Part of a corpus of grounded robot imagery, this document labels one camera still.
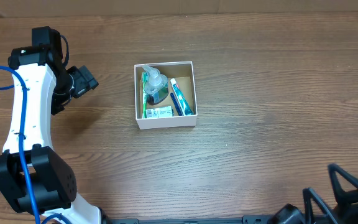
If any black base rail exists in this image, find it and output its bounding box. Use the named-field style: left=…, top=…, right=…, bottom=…
left=111, top=215, right=271, bottom=224

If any small green white packet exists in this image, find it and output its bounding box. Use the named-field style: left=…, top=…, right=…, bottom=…
left=145, top=106, right=174, bottom=118

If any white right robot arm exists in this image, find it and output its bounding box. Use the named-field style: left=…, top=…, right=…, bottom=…
left=267, top=164, right=358, bottom=224

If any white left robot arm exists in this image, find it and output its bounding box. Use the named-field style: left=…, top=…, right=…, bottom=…
left=0, top=26, right=110, bottom=223

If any blue disposable razor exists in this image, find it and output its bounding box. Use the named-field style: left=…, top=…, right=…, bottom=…
left=170, top=93, right=183, bottom=116

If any teal toothpaste tube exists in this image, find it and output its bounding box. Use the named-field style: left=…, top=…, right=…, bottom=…
left=170, top=78, right=194, bottom=116

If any pink cardboard box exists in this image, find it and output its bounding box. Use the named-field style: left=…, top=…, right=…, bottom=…
left=134, top=61, right=198, bottom=129

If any green toothbrush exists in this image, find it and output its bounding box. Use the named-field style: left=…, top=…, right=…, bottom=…
left=142, top=72, right=148, bottom=118

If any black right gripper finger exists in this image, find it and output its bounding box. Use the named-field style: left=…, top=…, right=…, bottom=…
left=302, top=188, right=337, bottom=224
left=327, top=163, right=358, bottom=206

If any clear soap pump bottle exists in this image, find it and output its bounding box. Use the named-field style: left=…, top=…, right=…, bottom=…
left=142, top=65, right=168, bottom=105

